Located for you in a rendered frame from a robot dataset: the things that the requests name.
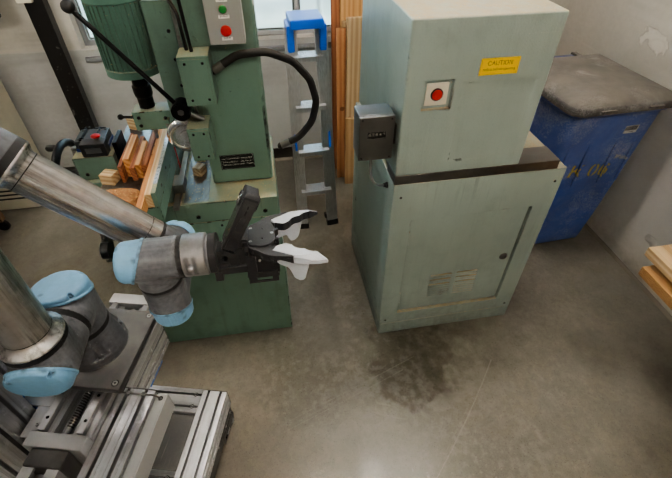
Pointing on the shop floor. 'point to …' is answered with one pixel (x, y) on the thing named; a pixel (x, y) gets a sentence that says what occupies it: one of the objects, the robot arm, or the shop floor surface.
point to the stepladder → (302, 19)
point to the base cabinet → (233, 300)
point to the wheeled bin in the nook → (591, 131)
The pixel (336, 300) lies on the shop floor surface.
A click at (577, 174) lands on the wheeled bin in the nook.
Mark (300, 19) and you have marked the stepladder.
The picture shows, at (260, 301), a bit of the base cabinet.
